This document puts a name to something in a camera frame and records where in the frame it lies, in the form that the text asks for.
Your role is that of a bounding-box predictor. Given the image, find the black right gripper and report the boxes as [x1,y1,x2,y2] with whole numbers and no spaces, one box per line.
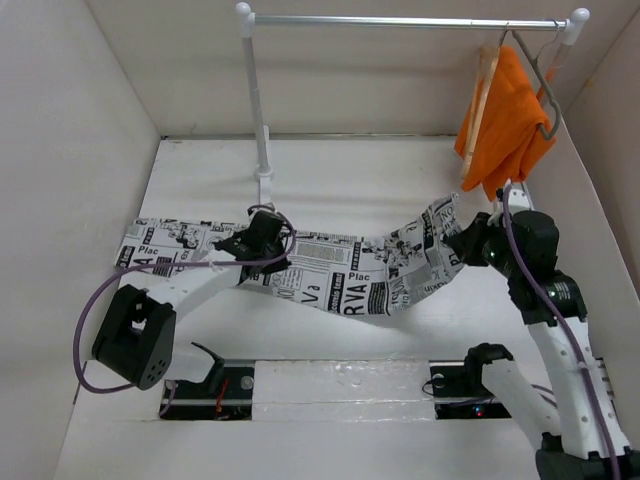
[447,210,524,278]

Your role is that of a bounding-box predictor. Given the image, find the newspaper print trousers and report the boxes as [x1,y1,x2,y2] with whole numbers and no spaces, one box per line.
[115,193,462,316]

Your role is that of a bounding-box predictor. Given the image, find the wooden clothes hanger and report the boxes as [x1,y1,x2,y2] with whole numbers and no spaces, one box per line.
[461,29,508,180]

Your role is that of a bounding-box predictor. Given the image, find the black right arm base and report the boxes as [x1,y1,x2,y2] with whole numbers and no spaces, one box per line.
[422,363,511,421]

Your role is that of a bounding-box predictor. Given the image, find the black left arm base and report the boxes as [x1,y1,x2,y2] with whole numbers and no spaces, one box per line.
[159,360,256,422]

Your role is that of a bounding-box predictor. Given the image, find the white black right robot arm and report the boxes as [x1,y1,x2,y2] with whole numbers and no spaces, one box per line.
[443,210,639,479]

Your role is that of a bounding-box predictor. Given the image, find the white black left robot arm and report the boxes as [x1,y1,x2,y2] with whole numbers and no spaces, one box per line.
[74,209,296,395]

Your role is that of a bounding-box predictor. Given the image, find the orange cloth on hanger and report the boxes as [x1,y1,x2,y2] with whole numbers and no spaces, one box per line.
[454,46,555,201]

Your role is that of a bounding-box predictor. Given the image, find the white metal clothes rack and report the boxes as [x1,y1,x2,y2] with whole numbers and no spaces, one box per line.
[234,0,592,216]

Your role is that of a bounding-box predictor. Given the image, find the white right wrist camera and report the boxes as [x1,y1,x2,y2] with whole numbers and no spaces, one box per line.
[493,185,533,214]

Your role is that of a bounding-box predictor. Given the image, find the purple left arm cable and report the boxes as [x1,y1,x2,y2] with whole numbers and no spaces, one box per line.
[73,203,297,416]

